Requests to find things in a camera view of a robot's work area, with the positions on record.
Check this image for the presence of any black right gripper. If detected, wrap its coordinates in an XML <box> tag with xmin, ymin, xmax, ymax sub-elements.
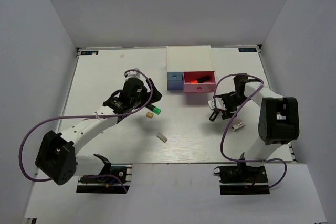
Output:
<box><xmin>220</xmin><ymin>93</ymin><xmax>251</xmax><ymax>120</ymax></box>

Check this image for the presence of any black green highlighter marker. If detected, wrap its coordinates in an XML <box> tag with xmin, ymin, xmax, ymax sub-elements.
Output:
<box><xmin>146</xmin><ymin>104</ymin><xmax>161</xmax><ymax>115</ymax></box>

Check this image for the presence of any yellow eraser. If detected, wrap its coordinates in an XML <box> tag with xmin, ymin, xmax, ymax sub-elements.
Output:
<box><xmin>146</xmin><ymin>112</ymin><xmax>154</xmax><ymax>119</ymax></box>

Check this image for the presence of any black marker pen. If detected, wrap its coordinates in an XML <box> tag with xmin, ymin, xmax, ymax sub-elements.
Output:
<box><xmin>209</xmin><ymin>111</ymin><xmax>219</xmax><ymax>122</ymax></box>

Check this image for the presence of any pink drawer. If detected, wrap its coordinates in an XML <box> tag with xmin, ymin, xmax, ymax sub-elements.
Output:
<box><xmin>183</xmin><ymin>71</ymin><xmax>216</xmax><ymax>93</ymax></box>

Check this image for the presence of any black orange highlighter marker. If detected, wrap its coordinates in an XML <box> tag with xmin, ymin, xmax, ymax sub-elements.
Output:
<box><xmin>190</xmin><ymin>75</ymin><xmax>211</xmax><ymax>84</ymax></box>

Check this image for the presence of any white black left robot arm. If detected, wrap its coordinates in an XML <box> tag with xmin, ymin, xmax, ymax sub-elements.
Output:
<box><xmin>35</xmin><ymin>77</ymin><xmax>162</xmax><ymax>185</ymax></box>

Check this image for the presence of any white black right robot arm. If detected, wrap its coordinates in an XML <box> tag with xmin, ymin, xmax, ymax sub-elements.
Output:
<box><xmin>213</xmin><ymin>73</ymin><xmax>300</xmax><ymax>182</ymax></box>

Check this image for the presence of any lavender blue drawer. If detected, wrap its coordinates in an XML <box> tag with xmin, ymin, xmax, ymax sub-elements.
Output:
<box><xmin>167</xmin><ymin>81</ymin><xmax>184</xmax><ymax>90</ymax></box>

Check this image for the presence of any light blue drawer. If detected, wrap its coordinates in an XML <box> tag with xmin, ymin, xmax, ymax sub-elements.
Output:
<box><xmin>167</xmin><ymin>72</ymin><xmax>183</xmax><ymax>81</ymax></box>

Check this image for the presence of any pink white binder clip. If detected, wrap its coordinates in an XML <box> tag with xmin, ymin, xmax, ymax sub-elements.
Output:
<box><xmin>232</xmin><ymin>121</ymin><xmax>246</xmax><ymax>132</ymax></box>

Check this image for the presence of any grey white eraser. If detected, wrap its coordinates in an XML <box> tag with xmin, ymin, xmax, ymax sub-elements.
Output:
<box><xmin>156</xmin><ymin>132</ymin><xmax>168</xmax><ymax>143</ymax></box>

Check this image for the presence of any white drawer cabinet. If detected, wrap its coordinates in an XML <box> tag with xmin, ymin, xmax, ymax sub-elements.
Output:
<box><xmin>166</xmin><ymin>46</ymin><xmax>215</xmax><ymax>72</ymax></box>

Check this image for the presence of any right blue label sticker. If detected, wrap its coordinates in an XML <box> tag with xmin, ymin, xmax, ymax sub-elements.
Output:
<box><xmin>238</xmin><ymin>48</ymin><xmax>257</xmax><ymax>52</ymax></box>

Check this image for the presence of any blue label sticker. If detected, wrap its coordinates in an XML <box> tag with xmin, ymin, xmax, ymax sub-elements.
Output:
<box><xmin>238</xmin><ymin>48</ymin><xmax>257</xmax><ymax>52</ymax></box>
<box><xmin>80</xmin><ymin>50</ymin><xmax>99</xmax><ymax>56</ymax></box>

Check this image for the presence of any left blue label sticker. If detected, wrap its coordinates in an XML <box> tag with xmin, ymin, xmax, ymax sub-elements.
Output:
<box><xmin>80</xmin><ymin>50</ymin><xmax>99</xmax><ymax>56</ymax></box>

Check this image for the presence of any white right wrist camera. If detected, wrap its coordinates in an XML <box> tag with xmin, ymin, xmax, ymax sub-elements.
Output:
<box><xmin>208</xmin><ymin>98</ymin><xmax>227</xmax><ymax>111</ymax></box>

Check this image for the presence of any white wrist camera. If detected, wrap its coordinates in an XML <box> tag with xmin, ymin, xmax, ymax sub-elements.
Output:
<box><xmin>124</xmin><ymin>68</ymin><xmax>140</xmax><ymax>80</ymax></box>
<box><xmin>208</xmin><ymin>98</ymin><xmax>227</xmax><ymax>111</ymax></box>

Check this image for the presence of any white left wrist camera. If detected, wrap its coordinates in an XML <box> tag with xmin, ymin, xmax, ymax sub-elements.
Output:
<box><xmin>124</xmin><ymin>68</ymin><xmax>140</xmax><ymax>80</ymax></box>

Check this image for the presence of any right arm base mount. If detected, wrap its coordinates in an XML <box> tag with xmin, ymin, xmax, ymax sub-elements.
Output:
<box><xmin>213</xmin><ymin>163</ymin><xmax>270</xmax><ymax>196</ymax></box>

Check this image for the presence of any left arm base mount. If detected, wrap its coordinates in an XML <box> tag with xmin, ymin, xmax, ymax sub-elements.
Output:
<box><xmin>76</xmin><ymin>164</ymin><xmax>133</xmax><ymax>194</ymax></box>

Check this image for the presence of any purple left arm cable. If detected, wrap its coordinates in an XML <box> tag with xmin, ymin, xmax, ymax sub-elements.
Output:
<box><xmin>18</xmin><ymin>69</ymin><xmax>155</xmax><ymax>192</ymax></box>

